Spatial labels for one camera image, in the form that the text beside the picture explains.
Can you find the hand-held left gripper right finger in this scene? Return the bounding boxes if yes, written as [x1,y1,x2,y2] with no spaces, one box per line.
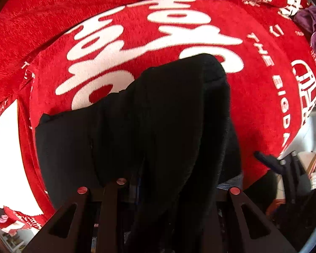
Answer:
[200,187,299,253]

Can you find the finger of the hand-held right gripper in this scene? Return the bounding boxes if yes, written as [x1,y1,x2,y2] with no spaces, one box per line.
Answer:
[254,151,283,175]
[279,151,304,204]

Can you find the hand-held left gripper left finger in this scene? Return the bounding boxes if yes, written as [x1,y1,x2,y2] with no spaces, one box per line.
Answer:
[23,178,139,253]

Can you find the black pants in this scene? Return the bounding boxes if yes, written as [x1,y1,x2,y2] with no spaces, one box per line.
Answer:
[35,53,245,253]

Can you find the pink box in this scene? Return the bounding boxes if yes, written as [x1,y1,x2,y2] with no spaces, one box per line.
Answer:
[297,151,316,180]

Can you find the red blanket with white characters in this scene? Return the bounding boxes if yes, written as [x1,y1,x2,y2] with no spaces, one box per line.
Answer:
[0,0,316,230]

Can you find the white sheet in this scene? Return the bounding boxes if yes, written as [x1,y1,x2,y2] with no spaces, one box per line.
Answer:
[0,99,44,217]

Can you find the purple cloth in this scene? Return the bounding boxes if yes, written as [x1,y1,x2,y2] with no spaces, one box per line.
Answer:
[293,5,316,59]

